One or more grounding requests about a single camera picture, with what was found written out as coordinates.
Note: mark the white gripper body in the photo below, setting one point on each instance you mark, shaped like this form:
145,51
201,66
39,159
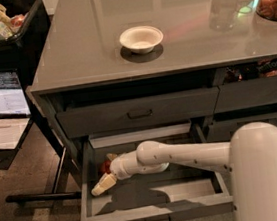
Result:
118,169

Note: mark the red apple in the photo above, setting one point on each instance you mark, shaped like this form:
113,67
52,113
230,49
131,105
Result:
105,167

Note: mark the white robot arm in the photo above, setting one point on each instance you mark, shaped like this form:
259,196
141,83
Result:
250,157

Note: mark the open grey middle drawer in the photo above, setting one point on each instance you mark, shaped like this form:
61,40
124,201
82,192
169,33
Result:
176,194

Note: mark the grey top left drawer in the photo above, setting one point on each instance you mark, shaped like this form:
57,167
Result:
136,113

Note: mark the grey counter cabinet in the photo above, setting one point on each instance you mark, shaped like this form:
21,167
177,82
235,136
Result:
83,62

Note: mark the chip bags in drawer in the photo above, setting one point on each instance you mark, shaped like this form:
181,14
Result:
264,69

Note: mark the grey middle right drawer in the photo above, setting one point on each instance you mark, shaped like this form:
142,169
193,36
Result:
223,131

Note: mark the grey top right drawer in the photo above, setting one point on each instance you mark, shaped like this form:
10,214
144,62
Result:
247,94

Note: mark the black cart stand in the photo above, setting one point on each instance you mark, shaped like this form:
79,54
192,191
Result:
53,176

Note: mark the white paper bowl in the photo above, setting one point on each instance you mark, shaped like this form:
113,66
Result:
141,40

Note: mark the laptop screen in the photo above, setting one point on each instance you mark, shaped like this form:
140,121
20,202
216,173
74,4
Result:
12,98

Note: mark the black bin of snacks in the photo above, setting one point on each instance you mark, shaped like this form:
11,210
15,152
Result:
23,29

